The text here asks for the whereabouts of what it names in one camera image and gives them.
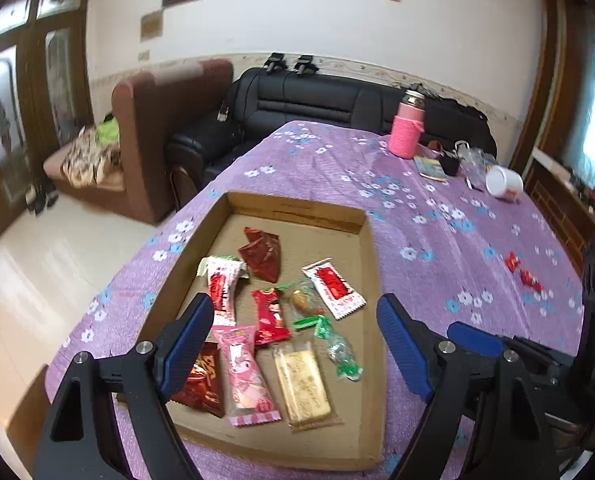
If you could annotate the purple floral tablecloth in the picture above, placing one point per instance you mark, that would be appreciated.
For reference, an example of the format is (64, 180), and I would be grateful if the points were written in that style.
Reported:
(427, 240)

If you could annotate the red cartoon snack packet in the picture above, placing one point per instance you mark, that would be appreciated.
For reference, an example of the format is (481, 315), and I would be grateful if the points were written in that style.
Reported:
(270, 317)

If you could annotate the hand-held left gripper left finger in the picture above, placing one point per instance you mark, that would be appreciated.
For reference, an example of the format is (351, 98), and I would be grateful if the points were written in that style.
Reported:
(187, 345)

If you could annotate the cardboard tray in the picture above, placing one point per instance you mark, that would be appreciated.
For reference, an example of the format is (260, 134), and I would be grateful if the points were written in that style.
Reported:
(297, 240)

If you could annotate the thin notebook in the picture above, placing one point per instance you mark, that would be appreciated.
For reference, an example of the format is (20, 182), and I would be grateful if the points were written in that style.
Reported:
(430, 167)

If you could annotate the wooden door frame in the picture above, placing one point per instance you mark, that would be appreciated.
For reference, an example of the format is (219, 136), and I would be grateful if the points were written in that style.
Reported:
(552, 60)

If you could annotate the green brown candy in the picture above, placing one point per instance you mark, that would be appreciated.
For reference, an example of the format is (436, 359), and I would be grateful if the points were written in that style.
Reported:
(302, 302)

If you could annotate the black leather sofa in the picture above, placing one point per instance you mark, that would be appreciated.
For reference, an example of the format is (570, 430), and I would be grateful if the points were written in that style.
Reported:
(302, 100)

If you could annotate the patterned blanket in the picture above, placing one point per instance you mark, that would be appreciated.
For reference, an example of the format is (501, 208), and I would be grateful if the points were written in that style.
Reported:
(87, 160)

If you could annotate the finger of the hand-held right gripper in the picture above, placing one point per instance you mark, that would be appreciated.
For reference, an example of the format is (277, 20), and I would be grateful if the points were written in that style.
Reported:
(472, 337)

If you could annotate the clear biscuit packet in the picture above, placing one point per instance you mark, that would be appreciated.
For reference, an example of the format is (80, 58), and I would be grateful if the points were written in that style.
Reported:
(305, 385)

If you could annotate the white red snack packet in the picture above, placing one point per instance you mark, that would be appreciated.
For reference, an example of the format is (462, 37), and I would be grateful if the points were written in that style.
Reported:
(333, 287)
(222, 290)

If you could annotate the pink snack packet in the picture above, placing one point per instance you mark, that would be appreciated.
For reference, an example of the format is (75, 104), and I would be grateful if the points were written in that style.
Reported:
(245, 377)

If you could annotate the white plastic jar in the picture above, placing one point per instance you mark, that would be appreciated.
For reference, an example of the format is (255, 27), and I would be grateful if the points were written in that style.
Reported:
(502, 182)

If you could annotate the dark shoe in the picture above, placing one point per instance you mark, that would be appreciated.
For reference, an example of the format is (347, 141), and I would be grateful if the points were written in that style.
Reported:
(32, 200)
(50, 195)

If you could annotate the green clear candy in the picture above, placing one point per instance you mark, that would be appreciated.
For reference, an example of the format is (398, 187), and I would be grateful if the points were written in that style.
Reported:
(340, 352)

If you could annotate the wall socket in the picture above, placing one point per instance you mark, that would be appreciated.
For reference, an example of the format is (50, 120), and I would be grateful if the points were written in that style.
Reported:
(143, 55)

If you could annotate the pink sleeved thermos bottle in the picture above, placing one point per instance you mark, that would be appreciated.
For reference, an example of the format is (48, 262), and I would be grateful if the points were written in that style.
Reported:
(406, 132)

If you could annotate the black bag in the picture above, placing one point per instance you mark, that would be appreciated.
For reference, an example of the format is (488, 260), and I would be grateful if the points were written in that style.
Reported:
(462, 120)

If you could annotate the wooden glass panel door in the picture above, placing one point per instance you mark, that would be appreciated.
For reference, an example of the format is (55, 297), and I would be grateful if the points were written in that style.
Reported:
(7, 110)

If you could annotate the brown sofa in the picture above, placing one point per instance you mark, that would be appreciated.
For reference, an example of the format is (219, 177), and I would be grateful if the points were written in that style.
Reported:
(142, 125)

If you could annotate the wall plaque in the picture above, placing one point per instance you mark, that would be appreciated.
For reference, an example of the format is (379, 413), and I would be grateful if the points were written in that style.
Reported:
(151, 25)

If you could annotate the brown wooden chair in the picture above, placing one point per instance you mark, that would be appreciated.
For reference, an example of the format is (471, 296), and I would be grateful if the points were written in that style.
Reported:
(182, 185)

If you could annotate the dark red gold print packet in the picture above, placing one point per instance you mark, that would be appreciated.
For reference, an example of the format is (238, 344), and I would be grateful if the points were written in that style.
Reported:
(205, 380)

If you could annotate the brick pattern wooden cabinet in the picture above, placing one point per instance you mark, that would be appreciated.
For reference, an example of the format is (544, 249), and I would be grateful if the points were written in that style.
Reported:
(552, 200)

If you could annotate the small red candy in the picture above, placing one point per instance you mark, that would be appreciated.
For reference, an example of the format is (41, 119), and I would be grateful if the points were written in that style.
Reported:
(513, 261)
(531, 280)

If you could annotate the black device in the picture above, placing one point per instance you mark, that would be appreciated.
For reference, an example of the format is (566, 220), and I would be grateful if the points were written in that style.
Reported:
(305, 64)

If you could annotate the small black flat gadget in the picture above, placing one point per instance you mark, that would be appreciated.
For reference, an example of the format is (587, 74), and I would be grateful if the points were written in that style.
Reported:
(471, 183)

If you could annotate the dark red crinkled packet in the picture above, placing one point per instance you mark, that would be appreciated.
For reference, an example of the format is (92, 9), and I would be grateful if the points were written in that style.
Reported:
(262, 260)

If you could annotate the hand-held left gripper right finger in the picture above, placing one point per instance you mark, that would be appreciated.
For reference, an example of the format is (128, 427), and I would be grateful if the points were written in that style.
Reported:
(402, 345)

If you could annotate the green cloth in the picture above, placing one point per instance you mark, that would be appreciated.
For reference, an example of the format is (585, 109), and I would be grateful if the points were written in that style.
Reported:
(108, 132)

